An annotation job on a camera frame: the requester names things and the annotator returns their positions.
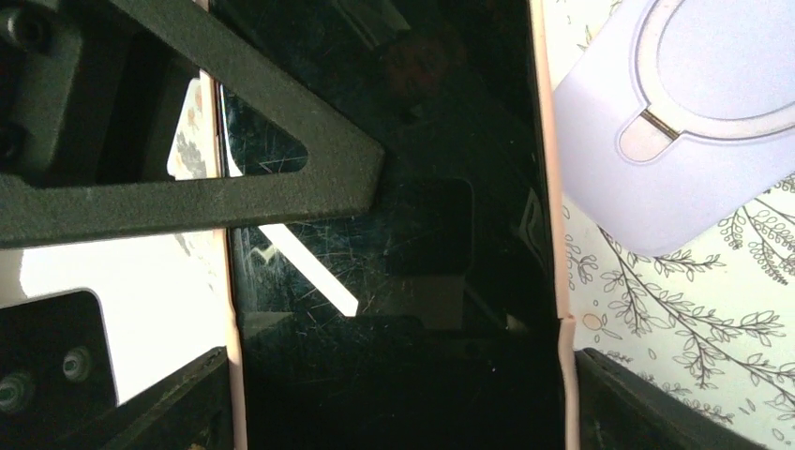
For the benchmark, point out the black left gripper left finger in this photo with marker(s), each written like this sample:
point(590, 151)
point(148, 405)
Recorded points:
point(189, 409)

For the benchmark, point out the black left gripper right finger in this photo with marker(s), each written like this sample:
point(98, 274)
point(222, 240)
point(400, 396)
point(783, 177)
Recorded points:
point(619, 410)

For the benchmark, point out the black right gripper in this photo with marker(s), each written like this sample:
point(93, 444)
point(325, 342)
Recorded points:
point(91, 95)

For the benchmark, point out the pink phone case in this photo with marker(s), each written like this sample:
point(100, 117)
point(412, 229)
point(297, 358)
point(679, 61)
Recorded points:
point(556, 217)

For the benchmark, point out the black smartphone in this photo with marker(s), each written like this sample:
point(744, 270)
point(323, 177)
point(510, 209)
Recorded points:
point(397, 248)

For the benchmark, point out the floral patterned table mat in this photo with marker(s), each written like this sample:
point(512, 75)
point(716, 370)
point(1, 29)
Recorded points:
point(438, 320)

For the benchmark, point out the lavender phone case with ring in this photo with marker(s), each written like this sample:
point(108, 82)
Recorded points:
point(677, 114)

